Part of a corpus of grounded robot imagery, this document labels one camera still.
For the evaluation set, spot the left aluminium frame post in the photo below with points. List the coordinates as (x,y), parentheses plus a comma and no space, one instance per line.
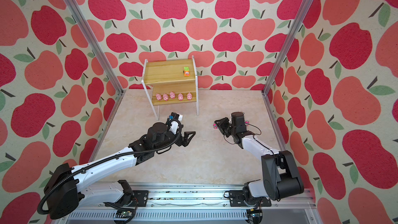
(94,45)

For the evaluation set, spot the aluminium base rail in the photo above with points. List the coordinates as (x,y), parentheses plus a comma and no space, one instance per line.
(205,204)

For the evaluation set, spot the two-tier wooden shelf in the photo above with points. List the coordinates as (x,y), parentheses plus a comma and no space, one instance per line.
(166,76)

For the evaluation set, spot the aluminium frame post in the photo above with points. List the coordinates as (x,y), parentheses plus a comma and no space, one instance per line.
(296,24)
(94,45)

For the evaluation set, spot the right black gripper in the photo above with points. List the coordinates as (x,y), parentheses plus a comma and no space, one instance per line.
(221,124)

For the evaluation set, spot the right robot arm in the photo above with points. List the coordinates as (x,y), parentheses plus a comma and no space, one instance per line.
(280,176)

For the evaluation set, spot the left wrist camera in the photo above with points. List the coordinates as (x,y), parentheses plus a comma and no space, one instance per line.
(172,122)

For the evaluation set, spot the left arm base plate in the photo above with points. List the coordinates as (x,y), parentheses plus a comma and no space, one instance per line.
(132,198)

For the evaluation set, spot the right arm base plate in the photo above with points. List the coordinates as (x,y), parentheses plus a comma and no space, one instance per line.
(243,198)

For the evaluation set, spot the right aluminium frame post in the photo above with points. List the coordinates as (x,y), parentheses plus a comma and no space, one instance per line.
(296,24)

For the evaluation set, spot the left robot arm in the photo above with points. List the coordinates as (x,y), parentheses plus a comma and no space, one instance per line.
(72,187)

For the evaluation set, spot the green orange toy truck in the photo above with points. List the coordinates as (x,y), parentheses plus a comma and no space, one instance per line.
(186,71)

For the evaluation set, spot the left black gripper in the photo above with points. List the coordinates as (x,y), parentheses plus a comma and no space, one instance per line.
(184,142)

